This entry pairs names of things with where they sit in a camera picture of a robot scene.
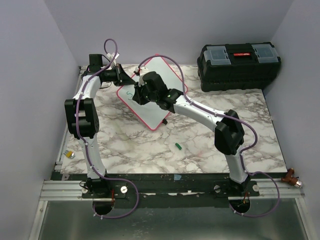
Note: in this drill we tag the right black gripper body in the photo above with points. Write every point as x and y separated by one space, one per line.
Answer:
142 95

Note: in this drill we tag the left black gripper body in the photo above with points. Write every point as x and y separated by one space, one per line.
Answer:
117 81

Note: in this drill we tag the whiteboard with pink frame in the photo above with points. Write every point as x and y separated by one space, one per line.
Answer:
150 113

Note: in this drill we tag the green marker cap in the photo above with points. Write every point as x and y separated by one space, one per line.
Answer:
178 146

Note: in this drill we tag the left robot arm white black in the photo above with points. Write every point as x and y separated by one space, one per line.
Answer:
81 114

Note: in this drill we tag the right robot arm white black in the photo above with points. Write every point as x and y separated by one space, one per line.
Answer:
228 131

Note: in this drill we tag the small yellow connector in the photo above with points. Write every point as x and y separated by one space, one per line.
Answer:
69 154

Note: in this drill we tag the black toolbox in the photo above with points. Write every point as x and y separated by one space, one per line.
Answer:
237 66

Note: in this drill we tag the copper pipe fitting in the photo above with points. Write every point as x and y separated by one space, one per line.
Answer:
290 179

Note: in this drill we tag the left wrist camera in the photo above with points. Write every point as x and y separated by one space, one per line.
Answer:
112 59

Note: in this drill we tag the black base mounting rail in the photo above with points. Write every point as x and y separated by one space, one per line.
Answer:
166 190

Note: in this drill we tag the aluminium frame rail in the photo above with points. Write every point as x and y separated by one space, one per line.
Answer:
61 189

